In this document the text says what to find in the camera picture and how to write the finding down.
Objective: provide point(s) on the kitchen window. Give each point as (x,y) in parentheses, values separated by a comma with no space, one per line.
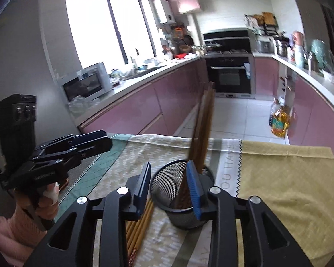
(100,27)

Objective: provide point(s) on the pink base cabinets curved run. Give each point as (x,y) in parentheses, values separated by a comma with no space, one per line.
(309,111)

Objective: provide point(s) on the black range hood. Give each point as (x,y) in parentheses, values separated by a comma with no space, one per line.
(225,39)

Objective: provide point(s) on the patterned tablecloth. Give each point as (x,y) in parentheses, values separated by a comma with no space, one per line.
(281,186)

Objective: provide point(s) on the pink base cabinets long run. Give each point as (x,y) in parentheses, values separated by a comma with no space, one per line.
(144,108)

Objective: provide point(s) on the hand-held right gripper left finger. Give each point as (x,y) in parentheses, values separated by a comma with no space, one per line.
(145,189)

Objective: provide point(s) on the wok on stove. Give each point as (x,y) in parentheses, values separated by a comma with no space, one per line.
(213,45)

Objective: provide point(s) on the pink kettle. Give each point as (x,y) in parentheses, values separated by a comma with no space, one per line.
(297,37)

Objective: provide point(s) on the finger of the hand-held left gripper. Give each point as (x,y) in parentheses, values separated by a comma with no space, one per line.
(72,139)
(91,148)

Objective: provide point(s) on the yellow cooking oil bottle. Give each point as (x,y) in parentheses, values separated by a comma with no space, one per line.
(279,122)

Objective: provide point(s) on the steel stock pot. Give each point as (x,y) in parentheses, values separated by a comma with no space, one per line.
(281,48)

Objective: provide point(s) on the black built-in oven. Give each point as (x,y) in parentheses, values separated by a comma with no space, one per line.
(228,75)

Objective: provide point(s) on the white water heater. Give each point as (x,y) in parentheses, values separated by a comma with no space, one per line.
(164,11)

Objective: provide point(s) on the pink wall cabinet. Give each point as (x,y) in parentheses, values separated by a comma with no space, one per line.
(185,0)

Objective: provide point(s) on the grey refrigerator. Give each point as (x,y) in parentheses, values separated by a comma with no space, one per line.
(22,47)

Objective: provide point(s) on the silver toaster oven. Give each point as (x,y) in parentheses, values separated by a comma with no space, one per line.
(86,84)

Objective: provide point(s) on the bundle of wooden chopsticks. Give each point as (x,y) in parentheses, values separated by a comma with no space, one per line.
(203,122)

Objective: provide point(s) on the black storage rack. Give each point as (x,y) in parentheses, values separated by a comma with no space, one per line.
(267,29)

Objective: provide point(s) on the silver rice cooker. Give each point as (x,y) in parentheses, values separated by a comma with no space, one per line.
(265,46)

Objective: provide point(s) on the pile of wooden chopsticks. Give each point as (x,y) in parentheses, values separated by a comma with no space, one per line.
(136,233)

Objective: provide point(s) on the person's left hand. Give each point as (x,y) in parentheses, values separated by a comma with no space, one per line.
(46,211)

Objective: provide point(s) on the black mesh utensil holder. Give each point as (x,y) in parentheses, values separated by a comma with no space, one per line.
(167,183)

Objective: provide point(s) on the wooden cutting board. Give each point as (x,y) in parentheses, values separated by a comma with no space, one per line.
(268,19)

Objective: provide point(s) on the green plastic bag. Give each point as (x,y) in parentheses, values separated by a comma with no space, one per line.
(321,54)

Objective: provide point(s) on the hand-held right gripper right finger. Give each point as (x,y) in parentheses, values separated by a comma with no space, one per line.
(193,189)

